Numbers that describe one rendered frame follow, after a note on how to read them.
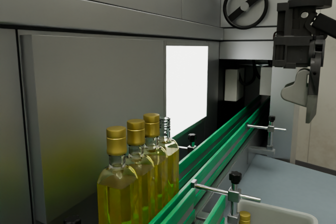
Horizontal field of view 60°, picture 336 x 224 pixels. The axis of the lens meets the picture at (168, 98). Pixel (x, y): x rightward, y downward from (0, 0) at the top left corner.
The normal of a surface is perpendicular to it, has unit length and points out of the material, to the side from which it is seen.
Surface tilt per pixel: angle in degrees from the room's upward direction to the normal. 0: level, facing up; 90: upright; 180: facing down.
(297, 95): 80
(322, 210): 0
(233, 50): 90
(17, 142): 90
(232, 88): 90
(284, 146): 90
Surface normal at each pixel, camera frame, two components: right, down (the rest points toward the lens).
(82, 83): 0.89, 0.07
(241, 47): -0.45, 0.15
